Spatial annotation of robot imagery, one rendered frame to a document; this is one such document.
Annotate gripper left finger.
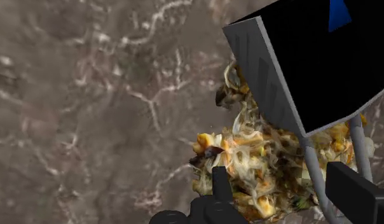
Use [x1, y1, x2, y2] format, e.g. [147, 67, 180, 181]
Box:
[148, 165, 249, 224]

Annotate black grey panel with legs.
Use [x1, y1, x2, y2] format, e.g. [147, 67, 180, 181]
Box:
[222, 0, 384, 224]

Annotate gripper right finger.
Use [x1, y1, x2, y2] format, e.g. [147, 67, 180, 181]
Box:
[324, 160, 384, 224]

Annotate yellow white noodle heap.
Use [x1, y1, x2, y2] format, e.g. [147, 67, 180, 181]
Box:
[188, 60, 376, 223]

